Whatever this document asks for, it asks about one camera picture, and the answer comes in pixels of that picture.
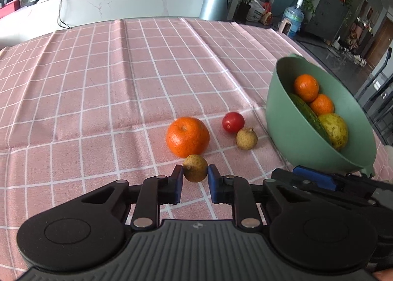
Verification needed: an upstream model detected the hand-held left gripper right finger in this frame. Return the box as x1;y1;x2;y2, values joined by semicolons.
207;164;308;229

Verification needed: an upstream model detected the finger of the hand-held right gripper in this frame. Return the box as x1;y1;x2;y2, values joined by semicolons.
271;168;339;201
292;165;374;205

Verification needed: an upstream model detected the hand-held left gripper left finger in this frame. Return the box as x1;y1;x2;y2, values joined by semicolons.
79;164;185;230

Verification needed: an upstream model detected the brown longan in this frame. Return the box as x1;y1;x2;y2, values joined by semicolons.
183;154;209;183
236;127;259;151

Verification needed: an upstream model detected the green colander bowl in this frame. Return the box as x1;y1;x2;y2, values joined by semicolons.
265;53;378;177

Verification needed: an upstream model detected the yellow-green pear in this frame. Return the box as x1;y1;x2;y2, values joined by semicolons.
317;112;349;151

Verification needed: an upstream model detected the green cucumber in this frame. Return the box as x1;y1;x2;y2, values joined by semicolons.
288;93;334;147

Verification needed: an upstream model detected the orange tangerine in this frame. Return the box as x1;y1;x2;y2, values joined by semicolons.
309;94;335;116
166;117;211;159
293;74;320;103

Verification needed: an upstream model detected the red cherry tomato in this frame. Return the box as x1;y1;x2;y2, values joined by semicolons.
222;112;245;133

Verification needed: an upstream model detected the pink checked tablecloth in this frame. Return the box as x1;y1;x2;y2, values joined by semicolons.
0;17;393;281

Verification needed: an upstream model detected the small white space heater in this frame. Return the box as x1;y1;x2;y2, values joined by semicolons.
278;19;292;36

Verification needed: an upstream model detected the blue water dispenser bottle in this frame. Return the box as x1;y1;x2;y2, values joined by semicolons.
282;0;305;38

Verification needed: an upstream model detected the grey drawer cabinet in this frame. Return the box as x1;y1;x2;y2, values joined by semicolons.
305;0;354;44

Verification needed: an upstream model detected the white plastic bag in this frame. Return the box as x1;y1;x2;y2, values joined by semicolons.
246;0;266;22

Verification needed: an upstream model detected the silver round trash can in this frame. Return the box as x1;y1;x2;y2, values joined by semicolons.
199;0;237;21

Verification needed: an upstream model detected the white marble television cabinet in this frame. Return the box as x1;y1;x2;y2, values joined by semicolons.
0;0;210;52

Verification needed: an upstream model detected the long red box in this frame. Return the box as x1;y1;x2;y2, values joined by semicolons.
0;0;19;19

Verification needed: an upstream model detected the black power cable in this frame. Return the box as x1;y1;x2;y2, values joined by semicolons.
58;0;75;29

